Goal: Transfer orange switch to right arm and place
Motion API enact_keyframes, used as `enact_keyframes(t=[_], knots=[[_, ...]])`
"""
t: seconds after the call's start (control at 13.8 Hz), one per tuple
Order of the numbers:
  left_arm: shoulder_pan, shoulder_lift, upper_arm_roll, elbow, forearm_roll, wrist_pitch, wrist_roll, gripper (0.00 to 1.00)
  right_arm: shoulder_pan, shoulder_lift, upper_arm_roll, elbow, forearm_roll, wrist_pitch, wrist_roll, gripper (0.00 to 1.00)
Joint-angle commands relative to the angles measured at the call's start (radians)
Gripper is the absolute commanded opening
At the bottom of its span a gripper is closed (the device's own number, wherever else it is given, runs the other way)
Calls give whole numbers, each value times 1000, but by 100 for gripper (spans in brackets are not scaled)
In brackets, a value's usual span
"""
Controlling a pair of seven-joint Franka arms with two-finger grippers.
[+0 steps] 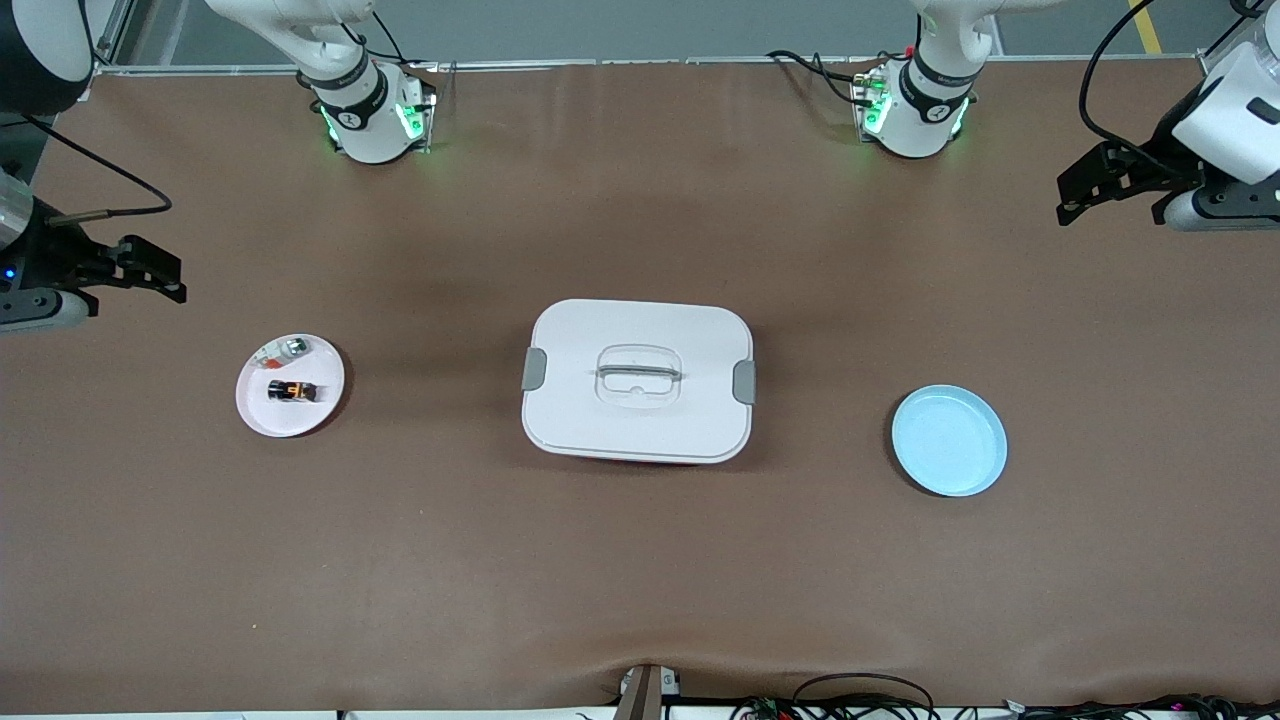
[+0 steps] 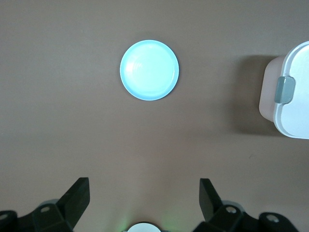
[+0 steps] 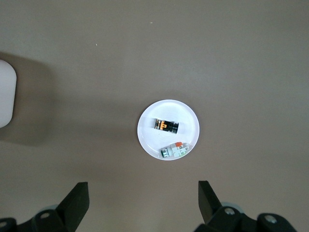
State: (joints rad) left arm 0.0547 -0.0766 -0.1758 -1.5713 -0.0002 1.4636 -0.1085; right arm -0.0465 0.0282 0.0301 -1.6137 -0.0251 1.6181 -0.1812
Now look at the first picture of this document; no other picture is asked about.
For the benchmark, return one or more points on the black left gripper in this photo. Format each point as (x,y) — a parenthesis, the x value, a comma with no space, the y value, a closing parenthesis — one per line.
(1161,170)

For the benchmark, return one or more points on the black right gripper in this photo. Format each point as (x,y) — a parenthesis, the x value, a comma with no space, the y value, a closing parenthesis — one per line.
(48,256)

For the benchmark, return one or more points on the orange black push-button switch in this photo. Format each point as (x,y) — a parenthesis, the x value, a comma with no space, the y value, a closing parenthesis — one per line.
(290,390)

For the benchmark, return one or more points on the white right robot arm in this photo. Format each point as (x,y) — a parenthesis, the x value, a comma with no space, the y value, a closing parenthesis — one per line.
(352,105)

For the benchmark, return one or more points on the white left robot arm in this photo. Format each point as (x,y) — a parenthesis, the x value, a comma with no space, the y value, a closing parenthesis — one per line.
(915,110)

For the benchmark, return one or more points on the pink round plate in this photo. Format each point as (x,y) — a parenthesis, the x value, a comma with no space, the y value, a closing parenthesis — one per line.
(290,420)

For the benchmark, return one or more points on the light blue round plate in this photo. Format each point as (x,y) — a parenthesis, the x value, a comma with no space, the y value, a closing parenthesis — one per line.
(950,440)

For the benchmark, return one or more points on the grey box latch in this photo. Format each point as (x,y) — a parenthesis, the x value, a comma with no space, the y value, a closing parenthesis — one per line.
(533,369)
(745,382)

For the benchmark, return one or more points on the white lidded storage box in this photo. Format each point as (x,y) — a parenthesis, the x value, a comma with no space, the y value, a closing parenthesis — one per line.
(640,425)

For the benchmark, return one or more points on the aluminium frame extrusion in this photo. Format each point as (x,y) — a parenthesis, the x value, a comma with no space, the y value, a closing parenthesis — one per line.
(1215,60)
(110,30)

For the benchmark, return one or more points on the silver table edge rail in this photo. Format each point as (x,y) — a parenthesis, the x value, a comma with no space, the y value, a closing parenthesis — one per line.
(650,62)

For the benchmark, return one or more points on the brown camera mount bracket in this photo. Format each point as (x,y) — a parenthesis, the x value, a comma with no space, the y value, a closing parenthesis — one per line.
(640,695)

